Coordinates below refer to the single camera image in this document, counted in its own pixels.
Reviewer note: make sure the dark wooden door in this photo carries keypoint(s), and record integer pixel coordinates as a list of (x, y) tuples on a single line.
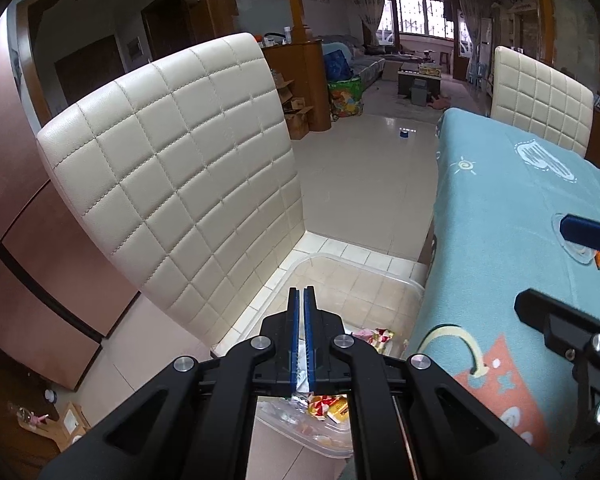
[(92, 70)]

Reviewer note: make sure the yellow snack packet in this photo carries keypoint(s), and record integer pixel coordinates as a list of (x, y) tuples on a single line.
[(332, 410)]

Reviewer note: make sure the light patterned curtain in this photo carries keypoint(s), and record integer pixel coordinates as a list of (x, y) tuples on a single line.
[(365, 10), (470, 20)]

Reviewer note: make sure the silver foil wrapper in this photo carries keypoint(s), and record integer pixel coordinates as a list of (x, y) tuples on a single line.
[(301, 401)]

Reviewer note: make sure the coffee table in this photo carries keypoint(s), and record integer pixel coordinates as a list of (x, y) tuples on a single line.
[(407, 77)]

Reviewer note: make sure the pile of cardboard boxes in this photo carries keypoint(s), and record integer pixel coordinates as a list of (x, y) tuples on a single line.
[(296, 112)]

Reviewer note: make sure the cream quilted chair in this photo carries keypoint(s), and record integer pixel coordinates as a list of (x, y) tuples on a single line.
[(180, 160), (540, 95)]

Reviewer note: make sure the round glass coaster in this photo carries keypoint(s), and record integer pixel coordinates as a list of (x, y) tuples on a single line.
[(575, 253)]

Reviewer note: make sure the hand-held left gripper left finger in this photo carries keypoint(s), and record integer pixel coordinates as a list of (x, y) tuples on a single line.
[(220, 375)]

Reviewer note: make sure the clear plastic bin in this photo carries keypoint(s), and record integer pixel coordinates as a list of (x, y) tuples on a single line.
[(360, 290)]

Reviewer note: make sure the blue bag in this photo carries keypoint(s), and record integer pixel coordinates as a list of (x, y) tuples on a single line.
[(337, 64)]

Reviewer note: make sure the teal printed tablecloth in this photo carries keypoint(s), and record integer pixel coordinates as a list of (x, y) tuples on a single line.
[(505, 210)]

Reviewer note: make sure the grey waste bin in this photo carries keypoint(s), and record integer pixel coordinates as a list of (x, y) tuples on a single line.
[(419, 92)]

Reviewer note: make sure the white standing air conditioner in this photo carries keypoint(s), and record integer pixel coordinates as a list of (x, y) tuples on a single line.
[(485, 37)]

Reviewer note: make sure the colourful printed bag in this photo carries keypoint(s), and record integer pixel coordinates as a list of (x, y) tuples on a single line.
[(346, 99)]

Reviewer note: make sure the wooden partition counter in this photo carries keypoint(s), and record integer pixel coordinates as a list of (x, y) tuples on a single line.
[(305, 60)]

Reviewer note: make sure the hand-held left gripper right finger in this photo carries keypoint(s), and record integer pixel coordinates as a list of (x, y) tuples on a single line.
[(380, 375)]

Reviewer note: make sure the brown glossy cabinet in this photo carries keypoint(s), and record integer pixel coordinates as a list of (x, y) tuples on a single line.
[(30, 235)]

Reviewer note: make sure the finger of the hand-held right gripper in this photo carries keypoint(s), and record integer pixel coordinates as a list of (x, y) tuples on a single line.
[(592, 235), (587, 355)]

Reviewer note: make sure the red and gold striped wrapper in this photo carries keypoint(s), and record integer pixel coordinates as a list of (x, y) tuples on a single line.
[(380, 339)]

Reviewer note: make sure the grey sofa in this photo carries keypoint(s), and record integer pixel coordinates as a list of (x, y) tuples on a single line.
[(365, 62)]

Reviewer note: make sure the barred window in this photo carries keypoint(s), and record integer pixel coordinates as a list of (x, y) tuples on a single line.
[(420, 15)]

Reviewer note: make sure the small wooden box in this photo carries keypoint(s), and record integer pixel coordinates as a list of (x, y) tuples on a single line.
[(70, 425)]

